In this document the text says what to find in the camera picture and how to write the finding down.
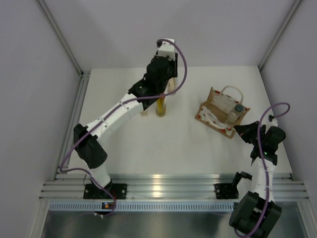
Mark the right aluminium frame post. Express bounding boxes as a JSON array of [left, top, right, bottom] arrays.
[[258, 0, 305, 72]]

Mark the purple cable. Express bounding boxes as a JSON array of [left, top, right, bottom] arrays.
[[58, 38, 188, 218], [234, 102, 291, 236]]

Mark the burlap watermelon canvas bag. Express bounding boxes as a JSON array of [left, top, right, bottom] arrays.
[[195, 85, 251, 139]]

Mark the white cap amber bottle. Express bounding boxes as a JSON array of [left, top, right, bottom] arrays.
[[167, 77, 178, 96], [140, 108, 150, 117]]

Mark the left aluminium side rail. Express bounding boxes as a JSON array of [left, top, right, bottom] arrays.
[[52, 70, 91, 181]]

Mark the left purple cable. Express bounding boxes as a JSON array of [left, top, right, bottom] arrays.
[[58, 38, 188, 218]]

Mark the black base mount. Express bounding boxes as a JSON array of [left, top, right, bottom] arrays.
[[214, 183, 238, 200], [83, 183, 127, 199]]

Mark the left aluminium frame post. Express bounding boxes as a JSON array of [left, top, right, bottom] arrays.
[[34, 0, 84, 75]]

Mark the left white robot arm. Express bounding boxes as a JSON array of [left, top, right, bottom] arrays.
[[74, 50, 178, 198]]

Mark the aluminium front rail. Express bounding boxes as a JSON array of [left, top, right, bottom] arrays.
[[40, 174, 309, 201]]

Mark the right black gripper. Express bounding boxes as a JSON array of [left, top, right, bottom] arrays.
[[233, 120, 265, 146]]

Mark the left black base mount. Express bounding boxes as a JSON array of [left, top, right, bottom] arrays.
[[83, 183, 127, 199]]

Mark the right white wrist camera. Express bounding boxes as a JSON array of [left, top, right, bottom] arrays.
[[265, 115, 278, 128]]

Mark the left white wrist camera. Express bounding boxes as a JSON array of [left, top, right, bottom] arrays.
[[156, 41, 175, 61]]

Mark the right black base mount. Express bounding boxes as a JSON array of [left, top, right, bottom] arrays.
[[214, 183, 238, 200]]

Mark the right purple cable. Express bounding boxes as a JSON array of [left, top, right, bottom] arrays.
[[234, 102, 291, 236]]

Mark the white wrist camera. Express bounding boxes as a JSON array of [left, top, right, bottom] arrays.
[[156, 41, 175, 61], [265, 115, 278, 128]]

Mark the aluminium frame post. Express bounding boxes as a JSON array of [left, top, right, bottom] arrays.
[[34, 0, 84, 75], [258, 0, 305, 72]]

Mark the red cap yellow bottle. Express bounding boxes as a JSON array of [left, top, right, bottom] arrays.
[[156, 97, 166, 117]]

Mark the grey cap clear bottle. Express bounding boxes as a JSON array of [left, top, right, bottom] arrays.
[[226, 104, 245, 125]]

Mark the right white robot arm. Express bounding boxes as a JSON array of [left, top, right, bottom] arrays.
[[229, 119, 286, 238]]

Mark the grey slotted cable duct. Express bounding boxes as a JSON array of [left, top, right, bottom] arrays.
[[49, 201, 234, 212]]

